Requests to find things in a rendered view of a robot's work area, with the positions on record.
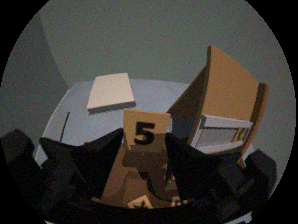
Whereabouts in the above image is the beige flat square slab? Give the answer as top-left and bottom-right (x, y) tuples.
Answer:
(86, 73), (136, 115)

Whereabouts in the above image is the tan cardboard-coloured slanted board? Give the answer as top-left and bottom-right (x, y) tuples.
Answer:
(166, 44), (270, 164)

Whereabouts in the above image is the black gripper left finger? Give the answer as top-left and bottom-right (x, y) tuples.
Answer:
(40, 128), (124, 198)

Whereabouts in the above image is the grey flat plate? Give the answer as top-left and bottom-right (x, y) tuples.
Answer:
(51, 112), (69, 143)

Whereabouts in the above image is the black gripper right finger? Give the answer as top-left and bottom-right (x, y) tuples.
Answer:
(165, 132), (242, 201)

